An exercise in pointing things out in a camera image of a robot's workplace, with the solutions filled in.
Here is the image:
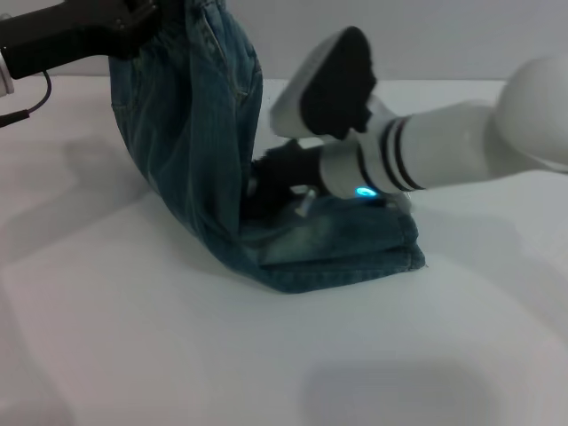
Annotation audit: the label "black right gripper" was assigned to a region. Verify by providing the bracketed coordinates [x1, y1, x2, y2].
[241, 139, 323, 218]

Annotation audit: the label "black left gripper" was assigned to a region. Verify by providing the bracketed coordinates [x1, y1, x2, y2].
[8, 0, 178, 81]

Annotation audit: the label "blue denim shorts with cartoon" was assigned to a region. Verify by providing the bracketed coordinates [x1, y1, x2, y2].
[108, 0, 427, 296]

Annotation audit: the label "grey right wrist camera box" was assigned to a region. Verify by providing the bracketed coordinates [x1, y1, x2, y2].
[269, 25, 379, 144]

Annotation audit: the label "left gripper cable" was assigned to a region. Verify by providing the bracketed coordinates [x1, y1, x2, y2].
[0, 69, 53, 129]

